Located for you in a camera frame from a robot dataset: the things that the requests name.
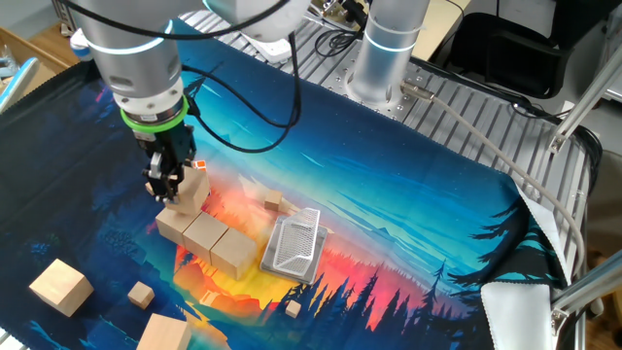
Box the green wrist adapter ring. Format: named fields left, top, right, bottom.
left=120, top=95, right=190, bottom=135

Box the colourful forest print cloth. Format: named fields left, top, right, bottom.
left=0, top=18, right=570, bottom=350

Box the black case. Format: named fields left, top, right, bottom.
left=446, top=12, right=574, bottom=100

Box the wooden crate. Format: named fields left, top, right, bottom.
left=0, top=26, right=69, bottom=98

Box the thick grey cable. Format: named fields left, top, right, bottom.
left=400, top=80, right=587, bottom=278

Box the aluminium frame strut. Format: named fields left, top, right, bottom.
left=547, top=51, right=622, bottom=155
left=550, top=250, right=622, bottom=350

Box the large wooden cube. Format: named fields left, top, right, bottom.
left=136, top=312, right=193, bottom=350
left=209, top=227, right=258, bottom=282
left=182, top=212, right=229, bottom=266
left=164, top=165, right=211, bottom=217
left=155, top=207, right=203, bottom=247
left=28, top=258, right=95, bottom=318

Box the black coiled cable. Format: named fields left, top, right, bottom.
left=314, top=27, right=362, bottom=60

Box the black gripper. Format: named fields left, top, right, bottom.
left=133, top=122, right=198, bottom=205

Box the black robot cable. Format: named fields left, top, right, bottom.
left=57, top=0, right=303, bottom=155

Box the black cable bundle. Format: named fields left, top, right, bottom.
left=504, top=91, right=605, bottom=195

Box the silver metal mesh holder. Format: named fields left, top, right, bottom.
left=259, top=207, right=328, bottom=287

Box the light blue object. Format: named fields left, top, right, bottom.
left=0, top=56, right=41, bottom=114

